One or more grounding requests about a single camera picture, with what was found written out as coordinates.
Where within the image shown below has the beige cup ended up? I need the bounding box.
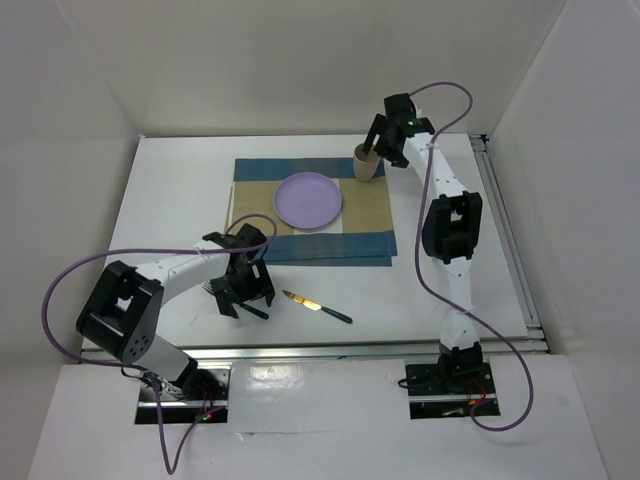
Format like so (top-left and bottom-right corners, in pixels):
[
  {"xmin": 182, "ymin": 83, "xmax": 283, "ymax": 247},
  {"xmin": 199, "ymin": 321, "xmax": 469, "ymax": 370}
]
[{"xmin": 353, "ymin": 144, "xmax": 380, "ymax": 183}]

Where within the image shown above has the gold fork green handle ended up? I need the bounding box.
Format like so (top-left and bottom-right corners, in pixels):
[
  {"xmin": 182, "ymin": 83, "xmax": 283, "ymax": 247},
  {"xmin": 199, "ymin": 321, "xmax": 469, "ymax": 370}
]
[{"xmin": 202, "ymin": 282, "xmax": 270, "ymax": 320}]

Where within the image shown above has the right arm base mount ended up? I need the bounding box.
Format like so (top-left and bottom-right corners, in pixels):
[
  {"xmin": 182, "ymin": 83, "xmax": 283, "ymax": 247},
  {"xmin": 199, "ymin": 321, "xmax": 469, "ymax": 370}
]
[{"xmin": 397, "ymin": 362, "xmax": 500, "ymax": 420}]

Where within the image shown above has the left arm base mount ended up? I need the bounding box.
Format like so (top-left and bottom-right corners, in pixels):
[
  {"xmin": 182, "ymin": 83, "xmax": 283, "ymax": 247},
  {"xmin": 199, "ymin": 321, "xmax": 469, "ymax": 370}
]
[{"xmin": 119, "ymin": 362, "xmax": 232, "ymax": 425}]

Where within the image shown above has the purple plate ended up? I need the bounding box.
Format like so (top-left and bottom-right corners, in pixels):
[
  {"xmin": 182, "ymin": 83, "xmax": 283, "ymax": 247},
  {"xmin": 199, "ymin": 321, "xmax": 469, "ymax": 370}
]
[{"xmin": 273, "ymin": 172, "xmax": 343, "ymax": 230}]

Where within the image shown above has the aluminium right rail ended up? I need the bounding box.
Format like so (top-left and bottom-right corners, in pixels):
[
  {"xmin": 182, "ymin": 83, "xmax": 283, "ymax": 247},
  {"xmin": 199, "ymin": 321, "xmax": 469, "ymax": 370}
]
[{"xmin": 469, "ymin": 134, "xmax": 548, "ymax": 351}]

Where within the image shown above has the purple cable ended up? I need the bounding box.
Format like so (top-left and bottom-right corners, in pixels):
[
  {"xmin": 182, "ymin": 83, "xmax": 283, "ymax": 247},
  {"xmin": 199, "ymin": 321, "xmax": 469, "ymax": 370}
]
[
  {"xmin": 409, "ymin": 81, "xmax": 536, "ymax": 432},
  {"xmin": 41, "ymin": 214, "xmax": 279, "ymax": 476}
]

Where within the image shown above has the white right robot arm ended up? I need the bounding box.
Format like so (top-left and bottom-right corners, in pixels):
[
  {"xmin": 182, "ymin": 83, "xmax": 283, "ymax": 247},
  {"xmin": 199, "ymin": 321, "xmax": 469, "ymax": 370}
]
[{"xmin": 363, "ymin": 93, "xmax": 483, "ymax": 394}]

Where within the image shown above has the gold knife green handle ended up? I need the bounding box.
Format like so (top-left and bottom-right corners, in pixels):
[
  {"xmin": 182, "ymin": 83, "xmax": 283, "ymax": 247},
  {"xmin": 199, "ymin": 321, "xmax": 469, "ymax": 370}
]
[{"xmin": 282, "ymin": 290, "xmax": 353, "ymax": 324}]

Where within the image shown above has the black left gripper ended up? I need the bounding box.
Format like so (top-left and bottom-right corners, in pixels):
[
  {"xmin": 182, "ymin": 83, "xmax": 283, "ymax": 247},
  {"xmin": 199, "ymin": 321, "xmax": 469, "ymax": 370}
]
[{"xmin": 210, "ymin": 257, "xmax": 274, "ymax": 318}]

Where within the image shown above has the blue beige white placemat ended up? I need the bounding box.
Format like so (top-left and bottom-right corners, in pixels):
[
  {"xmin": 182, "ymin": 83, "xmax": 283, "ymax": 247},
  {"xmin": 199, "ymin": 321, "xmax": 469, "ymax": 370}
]
[{"xmin": 225, "ymin": 157, "xmax": 398, "ymax": 267}]

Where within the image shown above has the aluminium front rail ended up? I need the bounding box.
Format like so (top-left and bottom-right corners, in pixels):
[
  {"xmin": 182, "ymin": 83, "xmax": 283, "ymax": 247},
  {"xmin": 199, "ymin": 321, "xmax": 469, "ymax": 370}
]
[{"xmin": 77, "ymin": 340, "xmax": 551, "ymax": 366}]

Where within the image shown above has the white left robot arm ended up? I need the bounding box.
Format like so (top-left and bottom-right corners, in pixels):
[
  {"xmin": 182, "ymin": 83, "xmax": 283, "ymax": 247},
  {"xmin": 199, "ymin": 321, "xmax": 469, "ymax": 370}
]
[{"xmin": 76, "ymin": 223, "xmax": 275, "ymax": 399}]

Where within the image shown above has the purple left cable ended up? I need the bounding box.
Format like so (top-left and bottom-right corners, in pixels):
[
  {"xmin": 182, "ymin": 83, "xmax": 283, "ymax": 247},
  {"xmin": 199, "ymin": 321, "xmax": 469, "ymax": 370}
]
[{"xmin": 41, "ymin": 214, "xmax": 279, "ymax": 476}]

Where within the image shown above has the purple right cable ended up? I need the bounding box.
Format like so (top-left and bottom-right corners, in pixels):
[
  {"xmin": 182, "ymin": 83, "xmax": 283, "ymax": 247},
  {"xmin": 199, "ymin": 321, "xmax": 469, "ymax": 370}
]
[{"xmin": 409, "ymin": 81, "xmax": 536, "ymax": 432}]

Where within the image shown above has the aluminium rail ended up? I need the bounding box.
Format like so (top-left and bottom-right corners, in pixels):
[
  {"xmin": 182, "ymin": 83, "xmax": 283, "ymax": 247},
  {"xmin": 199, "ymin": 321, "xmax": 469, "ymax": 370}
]
[
  {"xmin": 77, "ymin": 340, "xmax": 551, "ymax": 366},
  {"xmin": 469, "ymin": 134, "xmax": 548, "ymax": 351}
]

